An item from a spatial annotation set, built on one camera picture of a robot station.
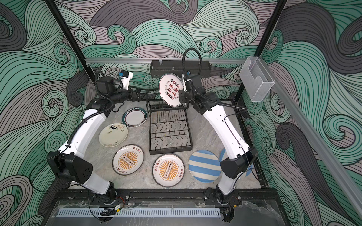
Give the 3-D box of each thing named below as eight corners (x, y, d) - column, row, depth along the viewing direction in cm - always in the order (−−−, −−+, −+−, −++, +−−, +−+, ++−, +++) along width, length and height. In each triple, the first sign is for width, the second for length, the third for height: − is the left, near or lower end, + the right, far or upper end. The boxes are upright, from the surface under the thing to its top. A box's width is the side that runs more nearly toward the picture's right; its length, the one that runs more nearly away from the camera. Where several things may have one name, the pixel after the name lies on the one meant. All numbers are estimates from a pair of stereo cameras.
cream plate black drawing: (95, 147, 95) (94, 145, 93) (104, 124, 106) (103, 123, 105) (124, 147, 95) (123, 145, 93) (130, 124, 107) (129, 123, 105)
